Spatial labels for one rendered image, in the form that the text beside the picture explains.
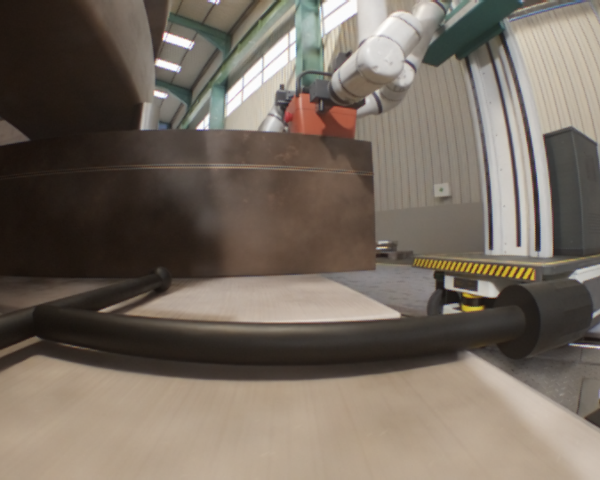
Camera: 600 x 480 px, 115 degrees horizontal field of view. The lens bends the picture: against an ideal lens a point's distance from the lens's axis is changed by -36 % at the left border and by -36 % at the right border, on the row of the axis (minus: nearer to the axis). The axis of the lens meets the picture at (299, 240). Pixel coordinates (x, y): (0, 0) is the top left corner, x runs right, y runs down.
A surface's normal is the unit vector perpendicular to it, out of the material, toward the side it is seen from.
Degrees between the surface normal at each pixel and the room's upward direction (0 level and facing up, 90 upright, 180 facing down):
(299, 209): 90
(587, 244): 90
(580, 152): 90
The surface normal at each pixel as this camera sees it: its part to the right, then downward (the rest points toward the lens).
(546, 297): 0.04, -0.75
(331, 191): 0.27, 0.00
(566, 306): 0.06, -0.50
